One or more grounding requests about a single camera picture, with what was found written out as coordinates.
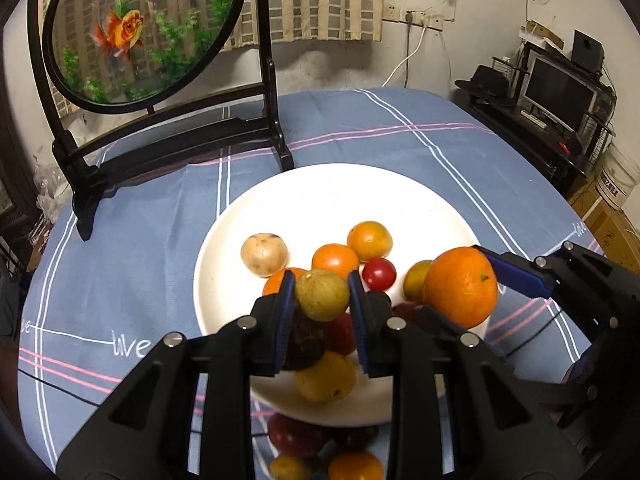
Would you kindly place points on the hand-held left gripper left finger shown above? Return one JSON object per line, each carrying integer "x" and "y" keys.
{"x": 286, "y": 310}

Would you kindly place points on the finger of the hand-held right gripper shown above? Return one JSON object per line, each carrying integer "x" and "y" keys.
{"x": 435, "y": 316}
{"x": 520, "y": 277}

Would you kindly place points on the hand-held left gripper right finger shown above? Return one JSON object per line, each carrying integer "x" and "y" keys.
{"x": 361, "y": 320}

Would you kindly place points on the dark purple round fruit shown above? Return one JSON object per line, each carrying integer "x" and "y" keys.
{"x": 307, "y": 340}

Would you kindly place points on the yellow round fruit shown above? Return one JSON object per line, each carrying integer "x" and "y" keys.
{"x": 321, "y": 294}

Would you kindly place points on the orange mandarin with stem dot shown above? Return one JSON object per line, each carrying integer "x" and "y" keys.
{"x": 460, "y": 285}

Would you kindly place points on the yellow-orange tomato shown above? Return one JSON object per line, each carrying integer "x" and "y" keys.
{"x": 415, "y": 280}

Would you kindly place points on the white oval plate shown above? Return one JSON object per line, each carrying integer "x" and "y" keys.
{"x": 325, "y": 200}

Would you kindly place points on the small tan round fruit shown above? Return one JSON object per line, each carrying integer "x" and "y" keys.
{"x": 264, "y": 254}

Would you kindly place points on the large orange tomato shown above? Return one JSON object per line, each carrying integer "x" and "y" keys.
{"x": 335, "y": 260}

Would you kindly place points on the large yellow fruit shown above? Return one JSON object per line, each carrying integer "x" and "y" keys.
{"x": 325, "y": 377}

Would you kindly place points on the small orange tomato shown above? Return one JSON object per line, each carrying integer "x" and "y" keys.
{"x": 369, "y": 240}

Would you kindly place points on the brown cardboard box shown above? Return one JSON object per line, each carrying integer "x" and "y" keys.
{"x": 602, "y": 220}

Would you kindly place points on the large red plum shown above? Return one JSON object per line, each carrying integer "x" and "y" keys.
{"x": 295, "y": 432}

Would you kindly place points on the black metal desk rack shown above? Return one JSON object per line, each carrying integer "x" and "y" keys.
{"x": 540, "y": 150}

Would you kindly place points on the white plastic bucket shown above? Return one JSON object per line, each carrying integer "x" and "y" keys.
{"x": 620, "y": 175}

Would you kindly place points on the orange tomato with stem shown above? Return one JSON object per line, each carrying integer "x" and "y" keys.
{"x": 356, "y": 466}

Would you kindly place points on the blue striped tablecloth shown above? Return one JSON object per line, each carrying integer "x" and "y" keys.
{"x": 150, "y": 240}

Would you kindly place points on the small yellow-green fruit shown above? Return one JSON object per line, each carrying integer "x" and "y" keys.
{"x": 290, "y": 468}

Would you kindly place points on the computer monitor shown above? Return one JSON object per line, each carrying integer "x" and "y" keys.
{"x": 557, "y": 92}

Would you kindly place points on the black hat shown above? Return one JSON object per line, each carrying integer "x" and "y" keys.
{"x": 485, "y": 82}

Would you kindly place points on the black speaker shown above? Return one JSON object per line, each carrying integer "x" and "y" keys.
{"x": 587, "y": 50}

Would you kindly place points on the flat cardboard carton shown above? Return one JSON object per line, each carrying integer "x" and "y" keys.
{"x": 545, "y": 34}

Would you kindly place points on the clear plastic bags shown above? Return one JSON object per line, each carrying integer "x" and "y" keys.
{"x": 50, "y": 190}

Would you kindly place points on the dark wooden cabinet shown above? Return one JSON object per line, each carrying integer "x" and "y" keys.
{"x": 12, "y": 210}

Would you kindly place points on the beige checked curtain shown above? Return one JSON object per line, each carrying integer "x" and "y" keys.
{"x": 320, "y": 5}

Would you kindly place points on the white wall power outlet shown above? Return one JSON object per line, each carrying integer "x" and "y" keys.
{"x": 415, "y": 17}

